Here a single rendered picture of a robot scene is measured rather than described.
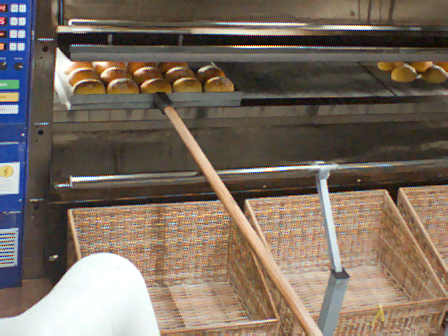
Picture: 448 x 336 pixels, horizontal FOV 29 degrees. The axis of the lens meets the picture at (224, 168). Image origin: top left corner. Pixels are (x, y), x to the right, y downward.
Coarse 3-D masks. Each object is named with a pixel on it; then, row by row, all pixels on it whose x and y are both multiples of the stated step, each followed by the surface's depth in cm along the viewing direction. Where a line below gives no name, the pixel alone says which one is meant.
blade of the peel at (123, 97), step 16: (192, 64) 292; (208, 64) 294; (64, 80) 266; (80, 96) 254; (96, 96) 256; (112, 96) 257; (128, 96) 259; (144, 96) 261; (176, 96) 266; (192, 96) 268; (208, 96) 270; (224, 96) 272; (240, 96) 274
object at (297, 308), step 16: (176, 128) 246; (192, 144) 238; (208, 176) 226; (224, 192) 219; (240, 224) 208; (256, 240) 203; (256, 256) 200; (272, 272) 193; (288, 288) 189; (288, 304) 186; (304, 320) 181
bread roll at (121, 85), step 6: (120, 78) 261; (126, 78) 261; (114, 84) 259; (120, 84) 259; (126, 84) 260; (132, 84) 261; (108, 90) 260; (114, 90) 259; (120, 90) 259; (126, 90) 260; (132, 90) 261; (138, 90) 263
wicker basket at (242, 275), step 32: (96, 224) 269; (128, 224) 273; (160, 224) 276; (192, 224) 281; (224, 224) 285; (128, 256) 276; (192, 256) 284; (224, 256) 288; (160, 288) 280; (192, 288) 283; (224, 288) 285; (256, 288) 267; (192, 320) 269; (224, 320) 271; (256, 320) 268
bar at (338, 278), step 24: (216, 168) 234; (240, 168) 236; (264, 168) 239; (288, 168) 241; (312, 168) 244; (336, 168) 247; (360, 168) 250; (384, 168) 253; (408, 168) 257; (336, 240) 242; (336, 264) 240; (336, 288) 239; (336, 312) 244
